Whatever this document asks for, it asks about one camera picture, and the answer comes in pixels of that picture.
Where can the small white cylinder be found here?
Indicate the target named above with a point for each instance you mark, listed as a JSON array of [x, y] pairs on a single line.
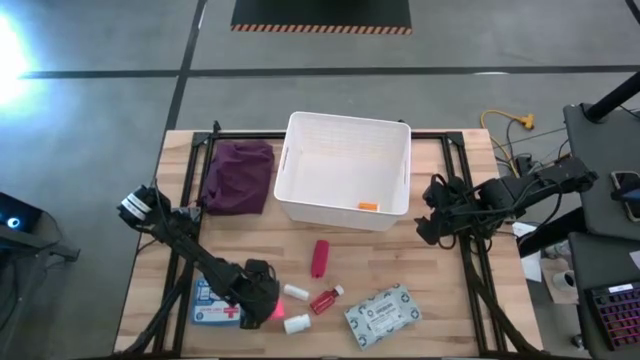
[[297, 324]]

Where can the black pole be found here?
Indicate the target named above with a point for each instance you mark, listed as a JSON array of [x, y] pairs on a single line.
[[615, 97]]

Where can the small pink item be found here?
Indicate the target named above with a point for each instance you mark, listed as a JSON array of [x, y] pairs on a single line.
[[279, 310]]

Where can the grey desk with phone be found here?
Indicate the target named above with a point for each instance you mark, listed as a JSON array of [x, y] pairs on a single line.
[[595, 160]]

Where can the black power strip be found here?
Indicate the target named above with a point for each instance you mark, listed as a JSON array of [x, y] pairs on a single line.
[[523, 163]]

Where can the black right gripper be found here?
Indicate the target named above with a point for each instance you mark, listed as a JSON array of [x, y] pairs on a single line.
[[457, 205]]

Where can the white mug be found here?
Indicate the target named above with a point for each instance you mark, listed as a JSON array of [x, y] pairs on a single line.
[[565, 280]]

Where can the white perforated plastic basket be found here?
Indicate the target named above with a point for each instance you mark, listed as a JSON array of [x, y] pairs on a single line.
[[345, 175]]

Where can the grey printed gauze package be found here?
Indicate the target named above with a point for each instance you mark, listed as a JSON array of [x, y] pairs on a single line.
[[382, 315]]

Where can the small orange item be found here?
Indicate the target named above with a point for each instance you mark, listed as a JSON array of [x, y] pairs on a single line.
[[368, 206]]

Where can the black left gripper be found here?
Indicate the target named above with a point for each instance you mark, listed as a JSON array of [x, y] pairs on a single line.
[[255, 290]]

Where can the blue first aid kit box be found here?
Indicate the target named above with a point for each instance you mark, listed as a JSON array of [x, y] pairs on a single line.
[[212, 312]]

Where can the purple cloth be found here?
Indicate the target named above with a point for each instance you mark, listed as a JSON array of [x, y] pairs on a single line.
[[240, 177]]

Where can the smartphone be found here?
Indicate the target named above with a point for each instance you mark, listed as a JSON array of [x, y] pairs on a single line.
[[627, 192]]

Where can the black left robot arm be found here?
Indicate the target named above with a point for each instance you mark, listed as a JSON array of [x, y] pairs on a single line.
[[200, 255]]

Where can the backlit black keyboard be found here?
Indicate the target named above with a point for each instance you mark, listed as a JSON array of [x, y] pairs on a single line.
[[617, 315]]

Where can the red bottle with white cap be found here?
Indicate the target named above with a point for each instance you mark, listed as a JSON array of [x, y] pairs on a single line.
[[325, 300]]

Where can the grey desk with keyboard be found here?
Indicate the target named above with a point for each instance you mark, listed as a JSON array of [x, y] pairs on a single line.
[[600, 260]]

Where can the white paper sheet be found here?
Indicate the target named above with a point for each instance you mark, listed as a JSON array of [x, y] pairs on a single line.
[[530, 260]]

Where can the red oblong case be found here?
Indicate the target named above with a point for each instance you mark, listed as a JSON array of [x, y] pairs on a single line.
[[320, 258]]

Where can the black metal table frame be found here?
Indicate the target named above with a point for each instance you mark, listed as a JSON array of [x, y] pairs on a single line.
[[240, 135]]

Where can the black device with blue light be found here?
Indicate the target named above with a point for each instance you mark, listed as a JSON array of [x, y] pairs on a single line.
[[15, 220]]

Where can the small white pill bottle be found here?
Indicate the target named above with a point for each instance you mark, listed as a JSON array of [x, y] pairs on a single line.
[[296, 292]]

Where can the black hazard-striped floor mat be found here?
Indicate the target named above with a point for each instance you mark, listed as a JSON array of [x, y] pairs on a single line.
[[320, 12]]

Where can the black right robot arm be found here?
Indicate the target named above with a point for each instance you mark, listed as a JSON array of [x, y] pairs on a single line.
[[525, 187]]

